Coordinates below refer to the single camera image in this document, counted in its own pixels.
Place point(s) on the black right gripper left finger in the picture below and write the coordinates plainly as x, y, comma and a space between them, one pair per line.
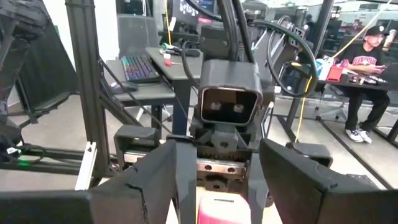
93, 208

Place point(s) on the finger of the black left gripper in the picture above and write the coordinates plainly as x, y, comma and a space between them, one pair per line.
186, 174
256, 177

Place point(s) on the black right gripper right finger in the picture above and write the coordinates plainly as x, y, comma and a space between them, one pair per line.
326, 205

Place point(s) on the pink white USB charger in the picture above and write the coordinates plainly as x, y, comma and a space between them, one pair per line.
224, 211

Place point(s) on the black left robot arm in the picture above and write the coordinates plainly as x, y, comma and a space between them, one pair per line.
18, 18

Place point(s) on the grey office chair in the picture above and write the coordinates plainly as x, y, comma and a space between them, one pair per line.
136, 34

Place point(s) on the grey desk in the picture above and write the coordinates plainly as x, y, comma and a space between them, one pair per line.
183, 68

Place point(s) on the black computer mouse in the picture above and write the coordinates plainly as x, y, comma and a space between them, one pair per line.
124, 87

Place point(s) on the backlit computer keyboard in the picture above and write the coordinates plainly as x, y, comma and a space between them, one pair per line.
140, 68

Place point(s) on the black standing desk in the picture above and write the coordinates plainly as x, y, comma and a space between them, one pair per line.
348, 82

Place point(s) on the white blue box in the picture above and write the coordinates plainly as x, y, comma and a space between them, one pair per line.
323, 67

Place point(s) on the red storage bin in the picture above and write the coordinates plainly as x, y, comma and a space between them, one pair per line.
335, 74

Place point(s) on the black computer monitor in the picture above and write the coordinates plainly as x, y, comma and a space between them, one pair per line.
192, 9

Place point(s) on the person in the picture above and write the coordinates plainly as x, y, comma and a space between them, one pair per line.
362, 57

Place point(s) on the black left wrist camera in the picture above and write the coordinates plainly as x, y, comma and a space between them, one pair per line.
230, 77

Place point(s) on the black vertical frame post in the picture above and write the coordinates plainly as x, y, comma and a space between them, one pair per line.
87, 77

